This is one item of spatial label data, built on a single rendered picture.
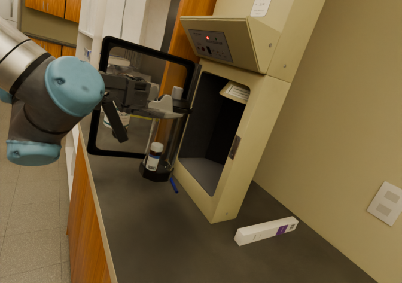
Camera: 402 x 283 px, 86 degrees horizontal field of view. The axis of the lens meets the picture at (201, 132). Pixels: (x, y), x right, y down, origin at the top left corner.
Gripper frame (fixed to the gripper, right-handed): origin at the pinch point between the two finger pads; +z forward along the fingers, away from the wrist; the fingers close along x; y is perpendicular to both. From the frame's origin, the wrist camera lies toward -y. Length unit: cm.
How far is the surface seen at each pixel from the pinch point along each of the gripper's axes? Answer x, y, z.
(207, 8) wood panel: 22.8, 32.7, 16.7
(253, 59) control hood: -13.3, 18.6, 11.1
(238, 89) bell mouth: -3.0, 10.0, 18.9
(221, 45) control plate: -1.7, 20.2, 9.4
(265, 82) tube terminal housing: -14.1, 14.2, 16.8
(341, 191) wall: -28, -15, 58
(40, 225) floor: 99, -123, -30
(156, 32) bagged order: 123, 26, 37
